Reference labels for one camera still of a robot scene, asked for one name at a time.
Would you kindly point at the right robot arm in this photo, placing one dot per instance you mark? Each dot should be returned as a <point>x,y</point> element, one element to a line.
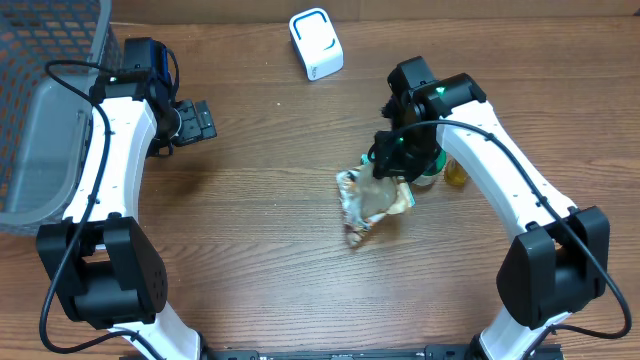
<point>557,259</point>

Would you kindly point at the teal tissue pack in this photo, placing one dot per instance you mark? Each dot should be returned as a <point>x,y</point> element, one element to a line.
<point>364,160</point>

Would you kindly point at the yellow dish soap bottle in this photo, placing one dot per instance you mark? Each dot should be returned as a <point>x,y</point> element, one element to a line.
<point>455,174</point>

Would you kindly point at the green lid seasoning jar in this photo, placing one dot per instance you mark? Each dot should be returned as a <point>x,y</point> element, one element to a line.
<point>429,176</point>

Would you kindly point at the brown white snack bag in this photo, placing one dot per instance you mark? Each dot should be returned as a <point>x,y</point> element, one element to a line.
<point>366,201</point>

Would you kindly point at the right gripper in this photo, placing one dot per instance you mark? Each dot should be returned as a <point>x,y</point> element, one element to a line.
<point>390,164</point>

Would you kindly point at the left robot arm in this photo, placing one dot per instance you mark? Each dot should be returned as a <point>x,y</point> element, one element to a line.
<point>106,278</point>

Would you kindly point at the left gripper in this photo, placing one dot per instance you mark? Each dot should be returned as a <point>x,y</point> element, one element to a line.
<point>193,129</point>

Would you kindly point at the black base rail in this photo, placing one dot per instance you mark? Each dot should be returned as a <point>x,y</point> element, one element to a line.
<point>350,354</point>

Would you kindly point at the grey plastic shopping basket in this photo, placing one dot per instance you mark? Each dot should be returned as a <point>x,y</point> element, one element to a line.
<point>46,47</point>

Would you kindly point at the white barcode scanner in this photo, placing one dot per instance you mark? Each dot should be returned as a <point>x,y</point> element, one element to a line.
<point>316,43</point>

